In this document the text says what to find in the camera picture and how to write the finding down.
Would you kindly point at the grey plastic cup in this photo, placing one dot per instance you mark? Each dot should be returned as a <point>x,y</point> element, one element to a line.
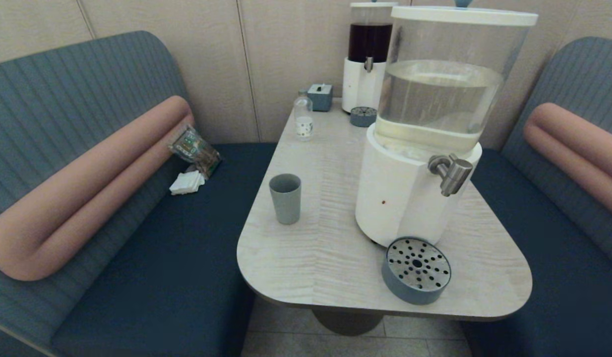
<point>286,201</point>

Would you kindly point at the large metal dispenser tap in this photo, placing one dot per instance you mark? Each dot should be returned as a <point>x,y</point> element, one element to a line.
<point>454,173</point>

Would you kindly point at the clear plastic bottle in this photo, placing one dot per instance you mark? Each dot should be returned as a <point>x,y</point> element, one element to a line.
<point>303,119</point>

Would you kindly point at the small blue tissue box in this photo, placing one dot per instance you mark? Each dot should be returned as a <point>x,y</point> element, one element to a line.
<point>320,97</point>

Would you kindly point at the small grey drip tray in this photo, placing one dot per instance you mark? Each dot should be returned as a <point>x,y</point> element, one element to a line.
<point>363,117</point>

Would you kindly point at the green snack packet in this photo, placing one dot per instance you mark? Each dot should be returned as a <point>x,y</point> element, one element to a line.
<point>194,148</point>

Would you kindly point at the white napkin stack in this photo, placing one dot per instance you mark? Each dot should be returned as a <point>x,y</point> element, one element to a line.
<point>187,182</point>

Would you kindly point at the small metal dispenser tap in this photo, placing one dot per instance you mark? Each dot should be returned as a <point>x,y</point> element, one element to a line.
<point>369,63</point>

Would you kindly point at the grey perforated drip tray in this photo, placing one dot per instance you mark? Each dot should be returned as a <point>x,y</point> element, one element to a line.
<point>416,272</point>

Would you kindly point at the small dark liquid dispenser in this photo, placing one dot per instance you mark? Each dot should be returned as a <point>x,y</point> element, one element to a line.
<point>368,39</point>

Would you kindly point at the large clear water dispenser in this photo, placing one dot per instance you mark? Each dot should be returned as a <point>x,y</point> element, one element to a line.
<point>435,94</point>

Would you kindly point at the blue ribbed sofa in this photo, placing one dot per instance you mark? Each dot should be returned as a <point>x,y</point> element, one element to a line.
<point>137,272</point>
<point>574,277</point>

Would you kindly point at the pink bolster cushion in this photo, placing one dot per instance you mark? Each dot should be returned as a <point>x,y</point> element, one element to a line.
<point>88,188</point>
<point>574,144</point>

